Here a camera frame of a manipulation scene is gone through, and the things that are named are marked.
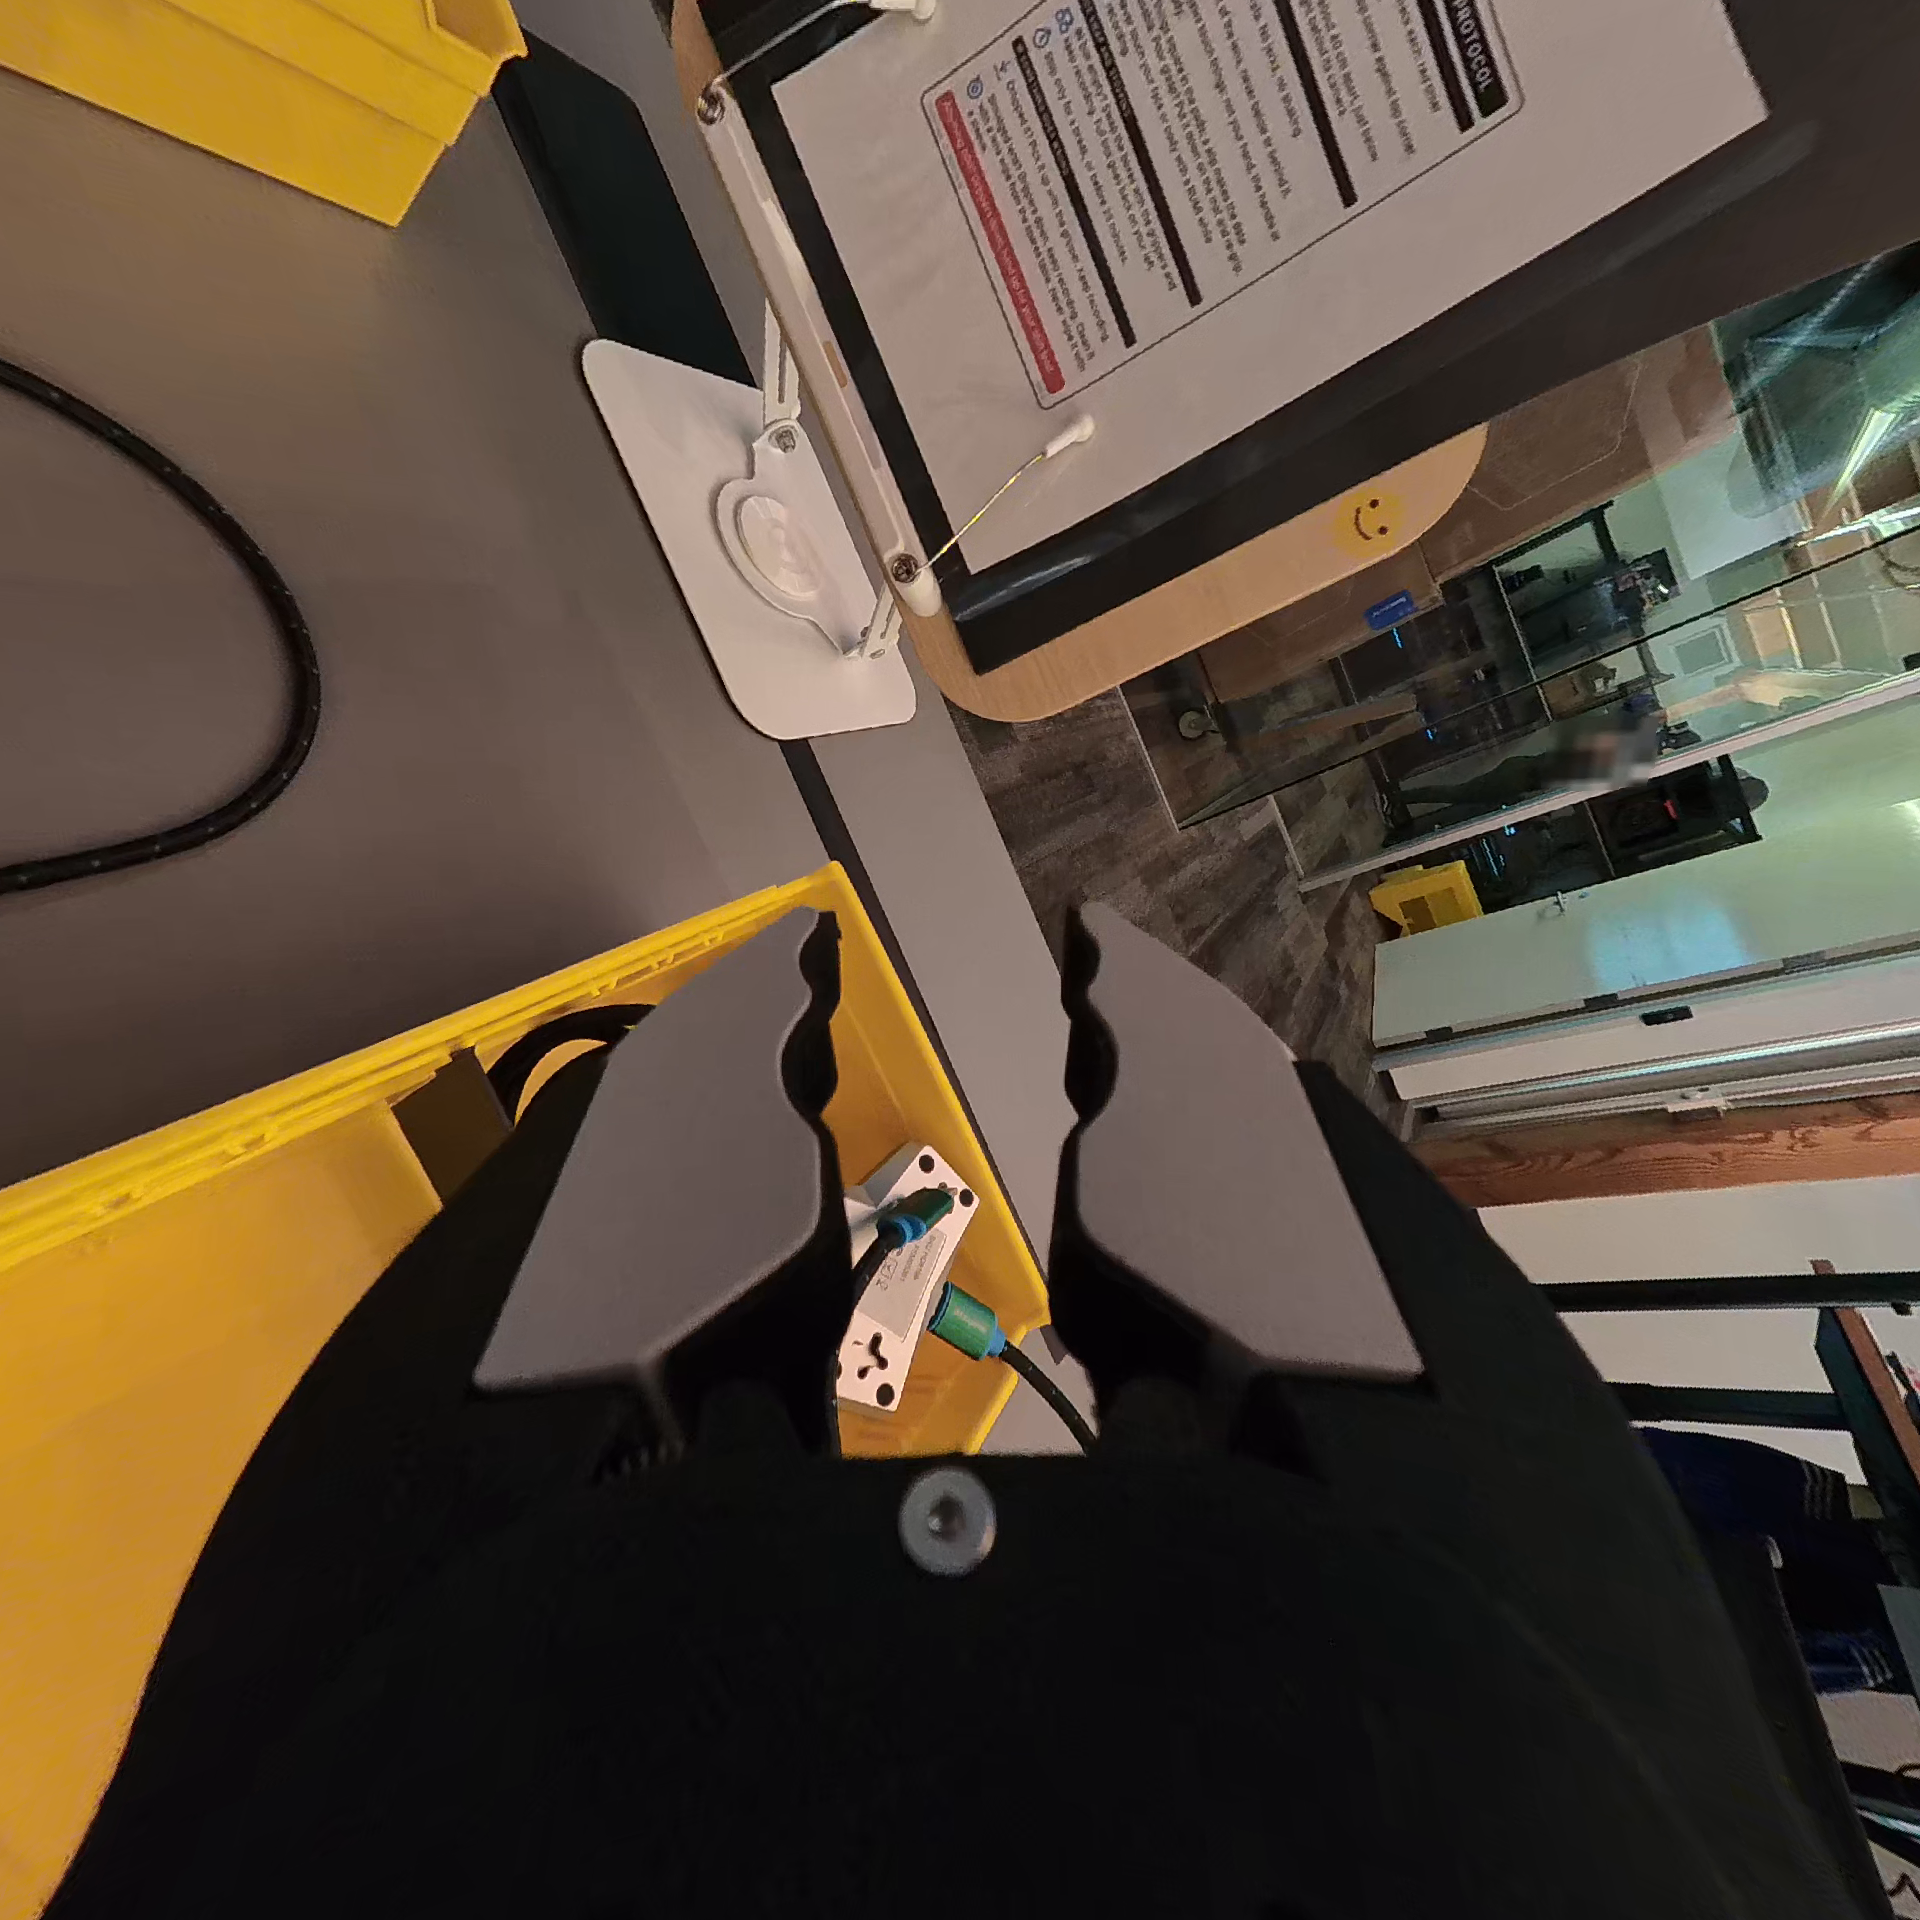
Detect laminated instruction sheet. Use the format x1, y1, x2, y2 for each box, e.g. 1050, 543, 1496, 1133
772, 0, 1775, 577

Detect black metal railing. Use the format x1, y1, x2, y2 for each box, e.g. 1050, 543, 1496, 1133
1538, 1266, 1920, 1425

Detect white document stand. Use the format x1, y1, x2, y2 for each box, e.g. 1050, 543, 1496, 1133
581, 0, 1102, 741

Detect blue flecked braided hdmi cable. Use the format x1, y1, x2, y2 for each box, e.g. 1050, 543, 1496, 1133
0, 359, 323, 895

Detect white adapter block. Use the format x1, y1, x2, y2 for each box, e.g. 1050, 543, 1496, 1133
837, 1142, 981, 1418

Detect yellow plastic bin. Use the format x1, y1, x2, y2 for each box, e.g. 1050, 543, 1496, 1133
0, 861, 1054, 1920
0, 0, 530, 232
1371, 860, 1491, 938

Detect plain black braided cable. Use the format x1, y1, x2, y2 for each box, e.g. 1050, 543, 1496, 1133
478, 1003, 660, 1126

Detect wooden beam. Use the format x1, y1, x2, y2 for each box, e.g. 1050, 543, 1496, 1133
1408, 1091, 1920, 1207

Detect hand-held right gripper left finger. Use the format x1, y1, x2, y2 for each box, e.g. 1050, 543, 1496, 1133
472, 903, 849, 1456

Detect thin black cable green plug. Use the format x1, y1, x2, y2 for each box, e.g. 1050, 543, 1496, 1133
928, 1290, 1104, 1456

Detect black cable teal plug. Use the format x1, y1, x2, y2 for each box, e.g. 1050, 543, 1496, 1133
846, 1183, 960, 1338

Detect dark flat pad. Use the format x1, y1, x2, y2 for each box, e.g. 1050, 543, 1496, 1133
491, 32, 755, 399

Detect silver sliding door rail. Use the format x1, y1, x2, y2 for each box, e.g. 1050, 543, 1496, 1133
1374, 962, 1920, 1135

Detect black backing board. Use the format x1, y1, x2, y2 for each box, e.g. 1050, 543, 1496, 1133
732, 0, 1920, 677

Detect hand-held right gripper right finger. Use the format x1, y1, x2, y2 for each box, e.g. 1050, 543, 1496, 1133
1044, 899, 1424, 1446

